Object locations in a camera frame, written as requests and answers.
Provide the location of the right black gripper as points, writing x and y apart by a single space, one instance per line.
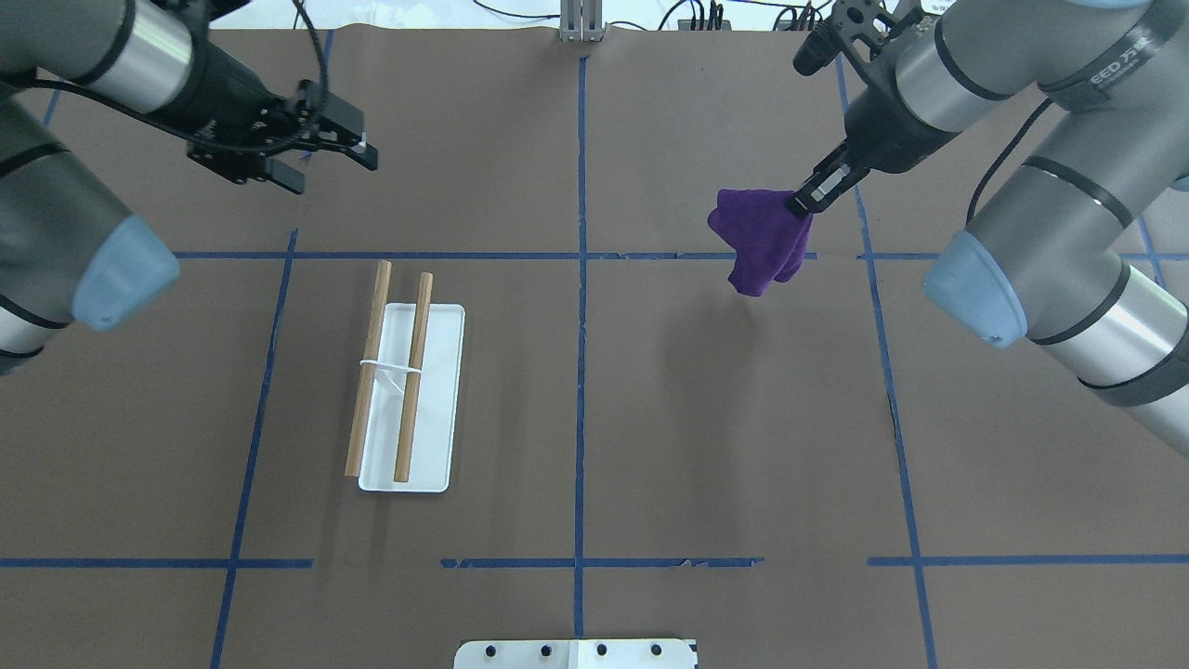
889 133

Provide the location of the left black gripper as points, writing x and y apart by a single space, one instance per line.
215 96

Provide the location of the purple towel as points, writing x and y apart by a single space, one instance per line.
768 233

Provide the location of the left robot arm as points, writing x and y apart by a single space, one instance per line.
128 77

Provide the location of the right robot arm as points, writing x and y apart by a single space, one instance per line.
1037 260

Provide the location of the wooden rack rod far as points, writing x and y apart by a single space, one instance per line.
413 379

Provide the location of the wooden rack rod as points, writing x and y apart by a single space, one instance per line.
413 379
362 402

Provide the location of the wooden rack rod near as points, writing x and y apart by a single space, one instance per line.
362 402

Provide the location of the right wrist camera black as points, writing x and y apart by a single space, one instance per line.
858 31

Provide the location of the aluminium frame post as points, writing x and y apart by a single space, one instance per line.
581 21

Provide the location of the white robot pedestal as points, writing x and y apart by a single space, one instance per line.
578 653

